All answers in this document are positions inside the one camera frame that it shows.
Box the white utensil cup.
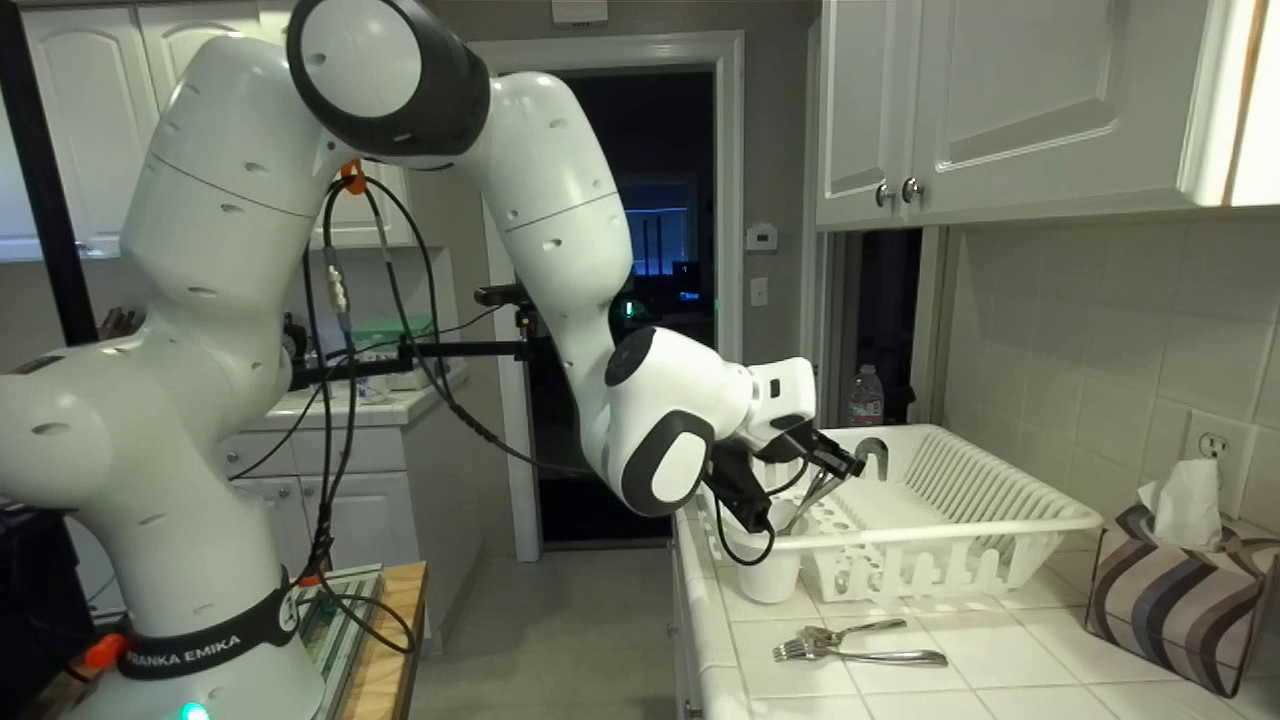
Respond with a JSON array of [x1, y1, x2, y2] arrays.
[[728, 525, 818, 606]]

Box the white plastic dish rack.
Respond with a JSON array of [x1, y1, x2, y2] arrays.
[[689, 419, 1111, 604]]

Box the black equipment case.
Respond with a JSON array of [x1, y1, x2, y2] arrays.
[[0, 503, 94, 720]]

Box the clear plastic water bottle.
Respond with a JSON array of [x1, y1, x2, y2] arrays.
[[851, 359, 889, 428]]

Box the white upper cabinet door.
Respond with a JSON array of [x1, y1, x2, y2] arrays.
[[812, 0, 927, 230], [916, 0, 1225, 223]]

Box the striped tissue box cover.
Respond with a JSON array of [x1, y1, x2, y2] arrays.
[[1082, 499, 1280, 701]]

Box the orange clamp handle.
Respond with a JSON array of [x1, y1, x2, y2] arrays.
[[72, 633, 131, 674]]

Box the black stereo camera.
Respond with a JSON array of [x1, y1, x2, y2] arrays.
[[474, 274, 555, 337]]

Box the black slanted pole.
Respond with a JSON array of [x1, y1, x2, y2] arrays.
[[0, 0, 99, 349]]

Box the white background base cabinet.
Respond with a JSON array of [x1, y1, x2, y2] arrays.
[[217, 374, 473, 633]]

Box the grey metal base plate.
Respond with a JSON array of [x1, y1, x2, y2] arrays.
[[291, 563, 387, 674]]

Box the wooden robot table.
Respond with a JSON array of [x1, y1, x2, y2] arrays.
[[332, 557, 432, 720]]

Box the silver fork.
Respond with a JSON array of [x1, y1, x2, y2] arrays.
[[771, 635, 952, 672]]

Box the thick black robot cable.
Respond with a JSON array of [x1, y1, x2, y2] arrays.
[[350, 171, 781, 572]]

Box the white wall outlet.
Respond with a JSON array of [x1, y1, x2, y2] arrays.
[[1180, 406, 1259, 517]]

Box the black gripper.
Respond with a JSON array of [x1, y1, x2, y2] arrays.
[[766, 413, 873, 489]]

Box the white door frame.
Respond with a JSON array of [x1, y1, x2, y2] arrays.
[[474, 28, 750, 563]]

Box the black cable with silver connector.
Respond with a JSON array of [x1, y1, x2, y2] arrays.
[[217, 177, 419, 657]]

